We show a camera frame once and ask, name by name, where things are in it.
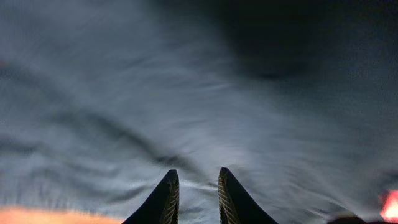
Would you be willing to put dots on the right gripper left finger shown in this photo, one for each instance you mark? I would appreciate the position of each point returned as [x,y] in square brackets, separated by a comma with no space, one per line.
[162,205]

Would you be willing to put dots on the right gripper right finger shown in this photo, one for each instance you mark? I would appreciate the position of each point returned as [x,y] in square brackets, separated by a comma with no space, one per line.
[236,206]

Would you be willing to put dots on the blue denim shorts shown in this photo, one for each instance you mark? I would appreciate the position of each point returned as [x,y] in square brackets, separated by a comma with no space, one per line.
[99,99]

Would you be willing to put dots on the red garment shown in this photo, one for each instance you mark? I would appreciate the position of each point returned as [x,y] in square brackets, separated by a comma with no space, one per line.
[389,208]

